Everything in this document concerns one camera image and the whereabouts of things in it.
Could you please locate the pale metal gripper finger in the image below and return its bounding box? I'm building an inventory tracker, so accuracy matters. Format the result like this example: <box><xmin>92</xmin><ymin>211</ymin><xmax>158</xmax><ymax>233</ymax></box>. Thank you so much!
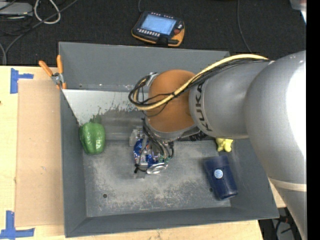
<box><xmin>133</xmin><ymin>158</ymin><xmax>149</xmax><ymax>180</ymax></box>
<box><xmin>129</xmin><ymin>126</ymin><xmax>147</xmax><ymax>148</ymax></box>

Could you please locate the grey metal bin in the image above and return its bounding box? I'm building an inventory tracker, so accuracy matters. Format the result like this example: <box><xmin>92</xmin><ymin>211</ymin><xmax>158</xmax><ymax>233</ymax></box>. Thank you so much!
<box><xmin>57</xmin><ymin>41</ymin><xmax>281</xmax><ymax>238</ymax></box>

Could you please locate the green toy bell pepper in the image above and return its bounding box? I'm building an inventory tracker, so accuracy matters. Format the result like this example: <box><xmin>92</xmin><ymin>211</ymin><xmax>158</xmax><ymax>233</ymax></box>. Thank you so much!
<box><xmin>78</xmin><ymin>121</ymin><xmax>107</xmax><ymax>156</ymax></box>

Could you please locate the yellow toy figure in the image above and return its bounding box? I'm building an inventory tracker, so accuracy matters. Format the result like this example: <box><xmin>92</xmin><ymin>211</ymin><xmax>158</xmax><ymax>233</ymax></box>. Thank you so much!
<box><xmin>215</xmin><ymin>137</ymin><xmax>234</xmax><ymax>153</ymax></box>

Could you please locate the dark blue cup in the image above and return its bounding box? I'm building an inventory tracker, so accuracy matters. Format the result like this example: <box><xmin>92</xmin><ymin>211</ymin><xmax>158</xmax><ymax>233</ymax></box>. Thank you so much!
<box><xmin>202</xmin><ymin>155</ymin><xmax>239</xmax><ymax>201</ymax></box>

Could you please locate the brown cardboard board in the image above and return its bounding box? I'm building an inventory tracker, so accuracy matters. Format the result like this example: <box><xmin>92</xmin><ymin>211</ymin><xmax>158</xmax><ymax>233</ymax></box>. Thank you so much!
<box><xmin>14</xmin><ymin>79</ymin><xmax>66</xmax><ymax>228</ymax></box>

